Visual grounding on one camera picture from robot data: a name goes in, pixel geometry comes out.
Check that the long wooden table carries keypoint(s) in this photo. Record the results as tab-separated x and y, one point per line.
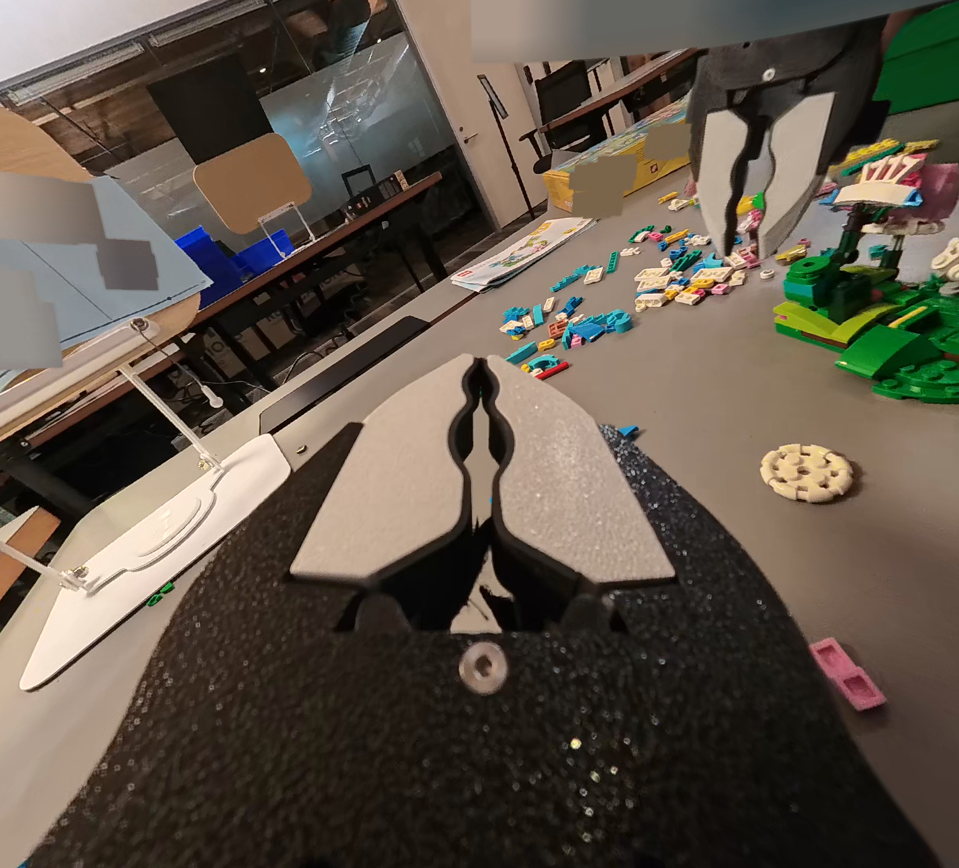
389	192

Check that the blue paper sheet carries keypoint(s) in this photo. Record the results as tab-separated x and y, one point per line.
165	261

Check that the green cloth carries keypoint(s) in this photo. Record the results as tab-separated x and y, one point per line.
921	66

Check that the black floor sign stand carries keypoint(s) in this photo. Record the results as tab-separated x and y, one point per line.
494	96

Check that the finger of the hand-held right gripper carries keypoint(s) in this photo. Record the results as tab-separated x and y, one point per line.
718	164
798	156

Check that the pile of lego pieces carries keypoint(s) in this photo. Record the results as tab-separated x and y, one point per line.
652	276

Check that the black wall panel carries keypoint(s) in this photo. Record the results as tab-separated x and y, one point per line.
210	104

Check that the pink lego brick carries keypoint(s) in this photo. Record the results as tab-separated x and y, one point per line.
846	673

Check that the lego instruction booklet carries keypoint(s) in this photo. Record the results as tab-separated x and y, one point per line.
517	257

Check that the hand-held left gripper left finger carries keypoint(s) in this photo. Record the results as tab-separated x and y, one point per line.
389	478

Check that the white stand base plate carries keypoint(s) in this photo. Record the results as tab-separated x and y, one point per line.
112	598

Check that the yellow lego box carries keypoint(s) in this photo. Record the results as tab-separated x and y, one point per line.
599	145

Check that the green lego flower build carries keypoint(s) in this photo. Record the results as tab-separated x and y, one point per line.
891	347

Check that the blue storage bin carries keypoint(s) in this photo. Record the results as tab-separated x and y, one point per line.
262	254
198	254

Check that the wood top office desk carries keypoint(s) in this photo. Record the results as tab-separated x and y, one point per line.
652	75

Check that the small green lego piece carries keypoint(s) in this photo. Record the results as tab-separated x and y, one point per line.
159	594

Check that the beige round lego plate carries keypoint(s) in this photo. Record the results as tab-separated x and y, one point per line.
805	472

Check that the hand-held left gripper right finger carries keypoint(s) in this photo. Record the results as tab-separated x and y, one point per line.
577	493

